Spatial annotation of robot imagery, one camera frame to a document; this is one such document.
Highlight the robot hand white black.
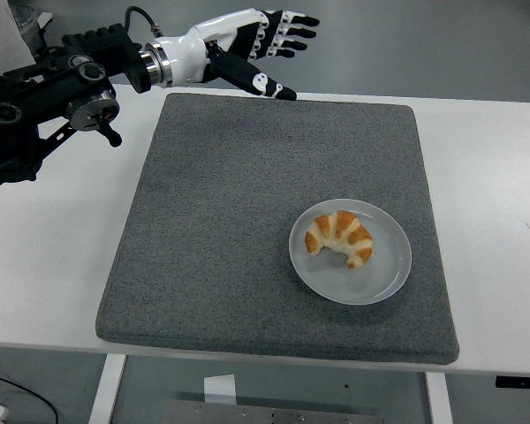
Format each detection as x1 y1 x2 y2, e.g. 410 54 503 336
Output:
152 7 322 102

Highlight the croissant bread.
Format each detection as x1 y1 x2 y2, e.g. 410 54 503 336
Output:
304 209 375 270

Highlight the round pale grey plate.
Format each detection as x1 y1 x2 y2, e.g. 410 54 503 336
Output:
289 198 413 306

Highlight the grey square mat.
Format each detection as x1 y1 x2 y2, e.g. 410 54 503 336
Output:
95 91 460 366

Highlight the dark bin with clear liner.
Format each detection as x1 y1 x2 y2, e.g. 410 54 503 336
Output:
8 0 50 61

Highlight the white tape piece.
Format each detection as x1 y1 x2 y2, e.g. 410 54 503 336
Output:
203 374 238 404

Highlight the white table leg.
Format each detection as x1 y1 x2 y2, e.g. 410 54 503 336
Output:
87 352 127 424
425 372 454 424

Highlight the black table control panel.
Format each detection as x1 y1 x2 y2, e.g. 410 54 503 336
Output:
495 375 530 390

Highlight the black floor cable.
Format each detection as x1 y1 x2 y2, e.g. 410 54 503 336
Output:
0 369 59 424

